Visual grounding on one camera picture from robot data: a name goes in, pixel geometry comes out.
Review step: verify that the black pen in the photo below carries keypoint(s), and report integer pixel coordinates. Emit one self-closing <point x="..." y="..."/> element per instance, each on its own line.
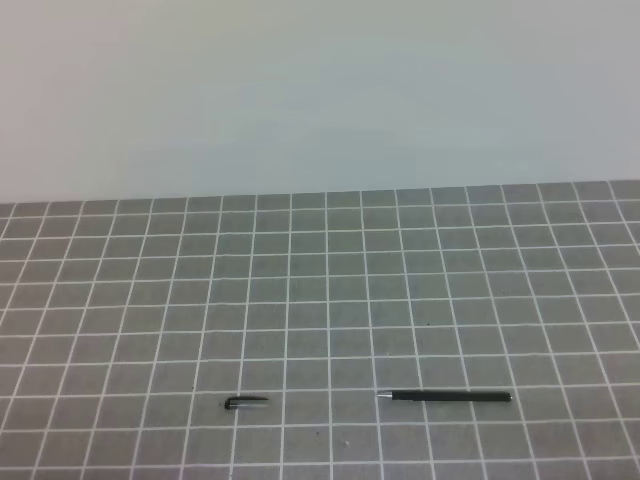
<point x="445" y="396"/>

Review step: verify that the black pen cap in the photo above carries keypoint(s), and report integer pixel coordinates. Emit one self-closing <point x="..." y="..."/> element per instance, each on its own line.
<point x="245" y="401"/>

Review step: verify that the grey grid tablecloth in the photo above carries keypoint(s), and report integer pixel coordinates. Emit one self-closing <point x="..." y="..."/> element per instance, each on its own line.
<point x="126" y="324"/>

